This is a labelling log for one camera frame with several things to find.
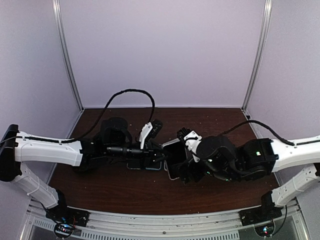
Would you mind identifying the light blue phone case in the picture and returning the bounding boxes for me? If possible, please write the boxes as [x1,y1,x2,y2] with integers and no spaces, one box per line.
[144,162,162,171]

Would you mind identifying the dark smartphone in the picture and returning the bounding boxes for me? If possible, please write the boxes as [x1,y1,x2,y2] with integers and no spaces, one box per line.
[164,142,187,179]

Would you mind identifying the grey clear phone case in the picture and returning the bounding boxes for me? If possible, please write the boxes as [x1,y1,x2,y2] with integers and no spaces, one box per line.
[162,139,188,181]

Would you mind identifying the clear magsafe phone case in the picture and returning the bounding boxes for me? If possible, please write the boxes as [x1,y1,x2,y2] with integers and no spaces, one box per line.
[126,160,145,170]

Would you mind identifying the pink phone case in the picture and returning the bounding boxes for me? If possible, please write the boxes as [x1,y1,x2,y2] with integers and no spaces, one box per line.
[163,161,168,172]

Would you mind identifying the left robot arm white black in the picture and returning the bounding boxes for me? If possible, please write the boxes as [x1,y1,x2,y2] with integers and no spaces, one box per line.
[0,117,168,222]

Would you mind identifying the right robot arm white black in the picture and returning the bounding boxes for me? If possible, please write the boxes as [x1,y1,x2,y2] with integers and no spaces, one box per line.
[178,132,320,221]

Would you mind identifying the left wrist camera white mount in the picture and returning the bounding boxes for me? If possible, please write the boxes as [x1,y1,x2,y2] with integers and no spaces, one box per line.
[138,119,163,150]

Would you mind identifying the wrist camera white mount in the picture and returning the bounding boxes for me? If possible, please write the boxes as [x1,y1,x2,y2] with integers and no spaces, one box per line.
[138,119,163,150]
[177,127,203,153]

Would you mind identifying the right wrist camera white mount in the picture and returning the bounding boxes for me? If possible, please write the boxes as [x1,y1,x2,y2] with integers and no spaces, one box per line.
[177,127,203,153]

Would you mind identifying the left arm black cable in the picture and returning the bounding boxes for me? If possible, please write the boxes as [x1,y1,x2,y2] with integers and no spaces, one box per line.
[0,88,156,146]

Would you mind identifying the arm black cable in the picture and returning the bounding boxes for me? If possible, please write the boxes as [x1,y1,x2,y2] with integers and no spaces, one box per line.
[0,88,156,146]
[219,119,320,147]

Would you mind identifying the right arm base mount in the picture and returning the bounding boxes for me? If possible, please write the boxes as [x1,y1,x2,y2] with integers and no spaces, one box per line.
[238,191,283,238]

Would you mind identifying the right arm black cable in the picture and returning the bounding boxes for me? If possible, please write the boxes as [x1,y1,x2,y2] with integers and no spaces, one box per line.
[219,119,320,147]

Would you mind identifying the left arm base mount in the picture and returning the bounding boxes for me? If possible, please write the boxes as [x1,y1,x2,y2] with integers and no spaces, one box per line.
[43,190,90,240]

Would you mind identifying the front aluminium rail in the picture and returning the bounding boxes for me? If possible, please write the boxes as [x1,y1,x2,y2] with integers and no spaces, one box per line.
[21,192,310,240]

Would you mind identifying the left aluminium frame post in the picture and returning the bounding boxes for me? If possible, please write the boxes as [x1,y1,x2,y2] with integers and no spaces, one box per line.
[52,0,84,112]

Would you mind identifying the aluminium frame post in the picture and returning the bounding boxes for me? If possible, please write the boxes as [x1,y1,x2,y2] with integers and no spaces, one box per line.
[241,0,273,113]
[52,0,84,112]

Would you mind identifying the right aluminium frame post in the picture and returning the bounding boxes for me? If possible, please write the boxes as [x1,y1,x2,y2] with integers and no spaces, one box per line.
[241,0,273,113]

